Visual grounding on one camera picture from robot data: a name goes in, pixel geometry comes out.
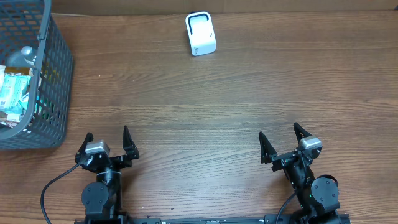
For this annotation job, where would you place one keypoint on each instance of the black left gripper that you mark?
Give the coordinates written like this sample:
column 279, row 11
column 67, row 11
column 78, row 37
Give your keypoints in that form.
column 111, row 159

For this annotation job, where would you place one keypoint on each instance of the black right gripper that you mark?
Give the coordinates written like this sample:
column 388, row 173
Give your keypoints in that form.
column 282, row 160

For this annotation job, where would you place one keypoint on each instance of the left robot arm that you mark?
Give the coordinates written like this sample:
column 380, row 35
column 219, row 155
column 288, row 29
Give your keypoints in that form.
column 102, row 198

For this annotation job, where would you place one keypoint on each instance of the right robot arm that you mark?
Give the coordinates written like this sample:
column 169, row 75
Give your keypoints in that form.
column 315, row 199

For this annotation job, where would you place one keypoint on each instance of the white barcode scanner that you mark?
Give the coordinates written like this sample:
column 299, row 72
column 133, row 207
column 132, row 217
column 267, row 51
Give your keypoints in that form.
column 201, row 33

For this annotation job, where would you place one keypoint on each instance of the brown patterned snack bag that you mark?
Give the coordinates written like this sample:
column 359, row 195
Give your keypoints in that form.
column 10, row 120

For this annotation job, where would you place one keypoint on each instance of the mint green wipes pack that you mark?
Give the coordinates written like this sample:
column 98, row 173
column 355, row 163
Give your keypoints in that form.
column 13, row 89

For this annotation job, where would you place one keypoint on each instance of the clear plastic bottle grey cap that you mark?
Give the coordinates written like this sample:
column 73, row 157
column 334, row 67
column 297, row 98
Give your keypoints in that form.
column 25, row 58

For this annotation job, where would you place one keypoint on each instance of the dark grey plastic basket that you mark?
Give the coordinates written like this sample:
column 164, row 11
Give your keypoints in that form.
column 46, row 101

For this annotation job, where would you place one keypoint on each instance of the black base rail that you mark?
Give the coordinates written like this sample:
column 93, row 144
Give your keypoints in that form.
column 211, row 221

